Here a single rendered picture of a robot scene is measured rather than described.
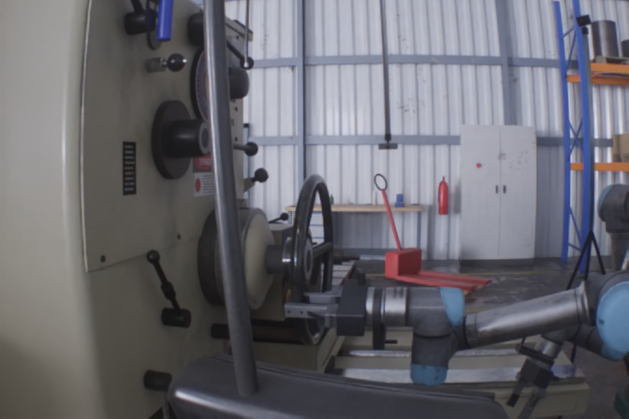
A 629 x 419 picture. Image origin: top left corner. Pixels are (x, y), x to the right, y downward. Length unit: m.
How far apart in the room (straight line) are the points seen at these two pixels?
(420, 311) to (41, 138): 0.70
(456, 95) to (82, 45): 8.03
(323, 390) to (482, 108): 8.25
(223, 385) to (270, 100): 8.48
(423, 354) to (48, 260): 0.67
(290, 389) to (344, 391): 0.05
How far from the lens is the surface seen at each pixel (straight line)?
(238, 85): 1.11
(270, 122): 8.88
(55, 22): 0.81
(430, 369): 1.00
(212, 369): 0.54
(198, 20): 1.08
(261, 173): 1.44
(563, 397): 1.96
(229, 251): 0.46
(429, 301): 0.96
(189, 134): 0.94
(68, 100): 0.76
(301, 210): 1.02
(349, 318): 0.94
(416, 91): 8.58
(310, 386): 0.49
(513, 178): 8.04
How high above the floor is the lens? 1.50
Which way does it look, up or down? 2 degrees down
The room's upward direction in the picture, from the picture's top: straight up
